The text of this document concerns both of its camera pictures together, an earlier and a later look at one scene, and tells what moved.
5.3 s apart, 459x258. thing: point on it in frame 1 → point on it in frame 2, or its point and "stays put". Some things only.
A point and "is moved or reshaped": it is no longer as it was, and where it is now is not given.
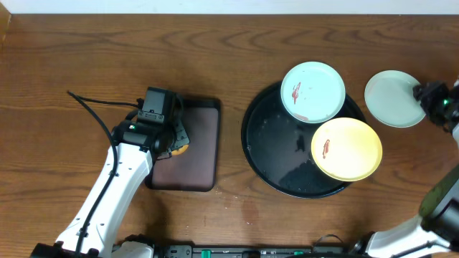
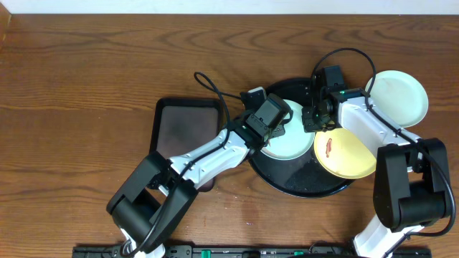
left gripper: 180,132 → 278,130
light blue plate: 390,99 stays put
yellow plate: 346,149 stays put
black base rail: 252,250 stays put
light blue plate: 313,92 is moved or reshaped
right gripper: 431,91 → 309,125
